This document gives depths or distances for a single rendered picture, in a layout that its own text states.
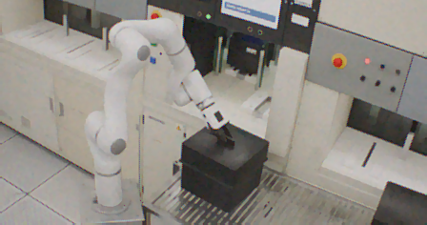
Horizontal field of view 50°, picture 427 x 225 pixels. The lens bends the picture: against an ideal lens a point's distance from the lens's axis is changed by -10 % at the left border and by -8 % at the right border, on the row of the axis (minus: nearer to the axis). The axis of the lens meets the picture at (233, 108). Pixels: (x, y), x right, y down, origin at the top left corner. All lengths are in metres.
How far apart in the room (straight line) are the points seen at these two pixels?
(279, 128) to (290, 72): 0.29
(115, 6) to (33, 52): 0.91
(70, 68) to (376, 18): 1.91
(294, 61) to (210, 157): 0.54
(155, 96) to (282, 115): 0.77
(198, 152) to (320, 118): 0.58
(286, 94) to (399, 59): 0.55
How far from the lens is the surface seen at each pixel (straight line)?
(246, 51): 2.93
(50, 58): 3.26
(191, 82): 2.13
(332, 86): 2.19
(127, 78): 1.87
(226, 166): 2.06
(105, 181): 2.09
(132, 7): 2.61
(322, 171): 2.43
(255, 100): 2.76
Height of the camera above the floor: 2.27
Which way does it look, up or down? 31 degrees down
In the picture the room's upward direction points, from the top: 8 degrees clockwise
